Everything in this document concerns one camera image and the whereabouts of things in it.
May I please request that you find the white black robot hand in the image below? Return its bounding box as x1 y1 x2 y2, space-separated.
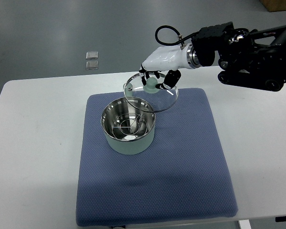
139 43 201 90

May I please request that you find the glass lid with green knob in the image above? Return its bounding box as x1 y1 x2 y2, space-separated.
123 73 178 113

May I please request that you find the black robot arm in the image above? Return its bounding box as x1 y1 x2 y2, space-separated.
191 22 286 92

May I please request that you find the green steel pot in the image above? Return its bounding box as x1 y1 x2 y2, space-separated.
101 97 155 155

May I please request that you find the upper metal floor plate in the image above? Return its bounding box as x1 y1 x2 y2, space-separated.
86 51 98 60

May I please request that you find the brown cardboard box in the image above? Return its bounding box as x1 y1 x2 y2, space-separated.
260 0 286 12

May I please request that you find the blue textured mat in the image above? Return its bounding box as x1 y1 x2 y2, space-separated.
76 88 238 227

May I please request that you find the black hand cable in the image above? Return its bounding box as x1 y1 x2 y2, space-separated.
155 25 198 50

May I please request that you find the wire steaming rack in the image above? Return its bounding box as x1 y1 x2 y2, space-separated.
111 113 148 141

